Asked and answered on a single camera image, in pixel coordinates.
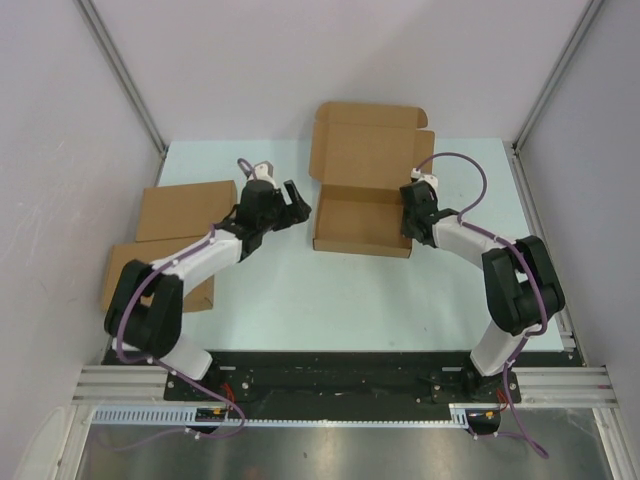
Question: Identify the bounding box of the brown cardboard box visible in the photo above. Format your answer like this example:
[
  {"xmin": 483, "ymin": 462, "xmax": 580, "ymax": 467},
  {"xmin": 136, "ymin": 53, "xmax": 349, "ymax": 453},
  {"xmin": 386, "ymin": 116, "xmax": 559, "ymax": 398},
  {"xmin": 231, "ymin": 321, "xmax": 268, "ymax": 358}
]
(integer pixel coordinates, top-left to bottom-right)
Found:
[{"xmin": 309, "ymin": 101, "xmax": 435, "ymax": 258}]

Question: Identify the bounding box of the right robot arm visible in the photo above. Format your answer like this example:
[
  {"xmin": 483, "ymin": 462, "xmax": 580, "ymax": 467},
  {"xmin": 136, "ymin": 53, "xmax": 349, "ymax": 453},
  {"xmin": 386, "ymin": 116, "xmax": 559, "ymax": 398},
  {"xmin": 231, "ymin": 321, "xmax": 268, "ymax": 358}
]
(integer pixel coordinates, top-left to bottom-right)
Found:
[{"xmin": 400, "ymin": 180, "xmax": 565, "ymax": 401}]

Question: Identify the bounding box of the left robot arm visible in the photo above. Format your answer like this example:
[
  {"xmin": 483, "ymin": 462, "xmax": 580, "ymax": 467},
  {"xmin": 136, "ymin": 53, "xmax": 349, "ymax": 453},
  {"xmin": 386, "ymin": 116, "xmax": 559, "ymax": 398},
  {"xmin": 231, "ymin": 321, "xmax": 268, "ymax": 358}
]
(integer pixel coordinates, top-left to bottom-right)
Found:
[{"xmin": 105, "ymin": 179, "xmax": 311, "ymax": 400}]

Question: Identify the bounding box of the upper folded cardboard box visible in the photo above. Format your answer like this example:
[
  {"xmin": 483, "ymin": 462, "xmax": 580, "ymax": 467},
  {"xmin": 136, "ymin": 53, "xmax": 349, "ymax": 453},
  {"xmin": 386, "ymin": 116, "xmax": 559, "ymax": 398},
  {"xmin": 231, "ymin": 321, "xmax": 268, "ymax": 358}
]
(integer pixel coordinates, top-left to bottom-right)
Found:
[{"xmin": 135, "ymin": 180, "xmax": 237, "ymax": 242}]

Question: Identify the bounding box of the folded cardboard box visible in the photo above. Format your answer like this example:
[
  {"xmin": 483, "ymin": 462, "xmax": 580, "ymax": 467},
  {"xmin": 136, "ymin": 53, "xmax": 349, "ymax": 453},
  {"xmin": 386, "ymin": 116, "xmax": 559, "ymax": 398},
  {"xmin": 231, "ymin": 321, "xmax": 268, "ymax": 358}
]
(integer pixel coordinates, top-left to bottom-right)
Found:
[
  {"xmin": 97, "ymin": 238, "xmax": 216, "ymax": 313},
  {"xmin": 135, "ymin": 180, "xmax": 237, "ymax": 242}
]

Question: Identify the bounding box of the lower folded cardboard box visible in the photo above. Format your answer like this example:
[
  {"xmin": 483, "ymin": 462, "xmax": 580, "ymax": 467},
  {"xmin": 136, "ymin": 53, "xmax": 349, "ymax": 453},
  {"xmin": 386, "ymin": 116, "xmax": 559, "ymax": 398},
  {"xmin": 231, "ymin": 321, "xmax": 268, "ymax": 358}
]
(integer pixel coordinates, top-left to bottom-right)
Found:
[{"xmin": 97, "ymin": 238, "xmax": 216, "ymax": 313}]

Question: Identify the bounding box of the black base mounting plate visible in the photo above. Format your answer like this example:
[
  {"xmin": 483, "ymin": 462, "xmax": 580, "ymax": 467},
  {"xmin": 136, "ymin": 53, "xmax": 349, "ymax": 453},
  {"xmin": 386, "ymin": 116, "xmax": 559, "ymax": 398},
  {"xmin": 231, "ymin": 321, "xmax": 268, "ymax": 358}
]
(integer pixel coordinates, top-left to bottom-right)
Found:
[{"xmin": 102, "ymin": 349, "xmax": 584, "ymax": 407}]

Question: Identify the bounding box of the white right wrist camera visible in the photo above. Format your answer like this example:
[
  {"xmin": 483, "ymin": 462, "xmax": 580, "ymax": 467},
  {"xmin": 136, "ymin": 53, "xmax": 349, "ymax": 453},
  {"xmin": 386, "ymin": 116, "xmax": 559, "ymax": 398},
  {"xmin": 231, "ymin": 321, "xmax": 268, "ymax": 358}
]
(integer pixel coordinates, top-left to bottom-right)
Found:
[{"xmin": 410, "ymin": 168, "xmax": 439, "ymax": 190}]

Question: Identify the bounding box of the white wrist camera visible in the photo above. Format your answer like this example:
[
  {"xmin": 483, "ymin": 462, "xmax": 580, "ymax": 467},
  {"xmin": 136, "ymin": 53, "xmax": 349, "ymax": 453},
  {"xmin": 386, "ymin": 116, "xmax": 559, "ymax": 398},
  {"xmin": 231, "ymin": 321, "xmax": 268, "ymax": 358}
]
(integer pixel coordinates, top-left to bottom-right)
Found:
[
  {"xmin": 253, "ymin": 161, "xmax": 276, "ymax": 186},
  {"xmin": 410, "ymin": 168, "xmax": 439, "ymax": 190}
]

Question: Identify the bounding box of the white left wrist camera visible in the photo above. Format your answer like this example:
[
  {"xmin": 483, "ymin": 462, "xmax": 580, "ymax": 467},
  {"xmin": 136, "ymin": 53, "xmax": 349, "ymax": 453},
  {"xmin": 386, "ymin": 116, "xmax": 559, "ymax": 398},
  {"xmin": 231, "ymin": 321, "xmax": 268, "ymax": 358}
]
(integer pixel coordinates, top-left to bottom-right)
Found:
[{"xmin": 253, "ymin": 161, "xmax": 276, "ymax": 186}]

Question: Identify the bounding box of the right aluminium frame post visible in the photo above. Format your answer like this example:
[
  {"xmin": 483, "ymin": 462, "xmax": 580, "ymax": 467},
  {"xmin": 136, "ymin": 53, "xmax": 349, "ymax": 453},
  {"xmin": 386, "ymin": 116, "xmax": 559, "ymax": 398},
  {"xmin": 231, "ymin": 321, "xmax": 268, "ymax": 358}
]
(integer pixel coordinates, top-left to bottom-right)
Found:
[{"xmin": 514, "ymin": 0, "xmax": 606, "ymax": 149}]

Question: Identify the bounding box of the aluminium frame post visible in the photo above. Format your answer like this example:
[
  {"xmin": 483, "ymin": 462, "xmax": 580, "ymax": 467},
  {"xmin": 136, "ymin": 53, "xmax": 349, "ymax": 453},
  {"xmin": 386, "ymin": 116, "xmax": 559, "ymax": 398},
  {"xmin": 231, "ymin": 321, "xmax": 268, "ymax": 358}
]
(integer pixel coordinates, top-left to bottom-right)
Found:
[
  {"xmin": 74, "ymin": 0, "xmax": 168, "ymax": 159},
  {"xmin": 514, "ymin": 0, "xmax": 606, "ymax": 149}
]

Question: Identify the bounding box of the right aluminium side rail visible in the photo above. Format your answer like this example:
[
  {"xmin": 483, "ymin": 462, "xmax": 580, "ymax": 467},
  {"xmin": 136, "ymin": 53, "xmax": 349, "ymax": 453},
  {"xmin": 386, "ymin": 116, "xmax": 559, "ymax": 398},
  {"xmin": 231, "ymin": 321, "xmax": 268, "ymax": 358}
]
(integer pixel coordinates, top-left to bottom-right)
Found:
[{"xmin": 504, "ymin": 142, "xmax": 584, "ymax": 354}]

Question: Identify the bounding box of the front aluminium frame rail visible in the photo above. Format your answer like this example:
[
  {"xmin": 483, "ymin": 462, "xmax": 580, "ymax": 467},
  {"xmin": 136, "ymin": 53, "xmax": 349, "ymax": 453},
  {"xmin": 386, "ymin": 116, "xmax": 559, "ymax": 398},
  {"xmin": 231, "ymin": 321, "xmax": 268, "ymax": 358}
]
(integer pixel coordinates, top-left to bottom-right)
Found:
[{"xmin": 72, "ymin": 366, "xmax": 618, "ymax": 408}]

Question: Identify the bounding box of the left aluminium frame post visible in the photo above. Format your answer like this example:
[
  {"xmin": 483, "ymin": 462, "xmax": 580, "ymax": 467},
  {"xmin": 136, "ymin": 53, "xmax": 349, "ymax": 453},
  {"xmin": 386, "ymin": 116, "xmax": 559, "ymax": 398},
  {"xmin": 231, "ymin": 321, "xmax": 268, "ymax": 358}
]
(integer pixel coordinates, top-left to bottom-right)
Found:
[{"xmin": 74, "ymin": 0, "xmax": 168, "ymax": 159}]

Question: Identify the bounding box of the grey slotted cable duct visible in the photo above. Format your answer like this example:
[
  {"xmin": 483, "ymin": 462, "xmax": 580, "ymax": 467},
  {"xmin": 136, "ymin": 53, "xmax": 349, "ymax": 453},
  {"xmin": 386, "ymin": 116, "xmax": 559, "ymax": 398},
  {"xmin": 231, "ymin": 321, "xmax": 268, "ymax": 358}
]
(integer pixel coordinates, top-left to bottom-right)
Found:
[{"xmin": 93, "ymin": 396, "xmax": 501, "ymax": 428}]

